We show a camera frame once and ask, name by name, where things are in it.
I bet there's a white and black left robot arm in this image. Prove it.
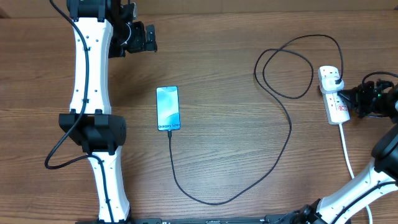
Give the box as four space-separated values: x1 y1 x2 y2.
58 1 157 223

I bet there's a blue Samsung Galaxy smartphone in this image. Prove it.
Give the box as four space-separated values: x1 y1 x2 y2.
156 86 181 131

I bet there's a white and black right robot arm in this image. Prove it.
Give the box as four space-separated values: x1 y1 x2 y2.
288 80 397 223

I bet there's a white power strip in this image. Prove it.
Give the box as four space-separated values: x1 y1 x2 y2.
317 65 350 125

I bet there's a black USB charging cable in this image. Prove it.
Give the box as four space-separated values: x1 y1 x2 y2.
167 34 345 206

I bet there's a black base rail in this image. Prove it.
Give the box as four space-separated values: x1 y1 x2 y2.
75 213 299 224

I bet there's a white charger plug adapter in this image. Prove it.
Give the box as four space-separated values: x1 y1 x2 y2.
320 77 345 94

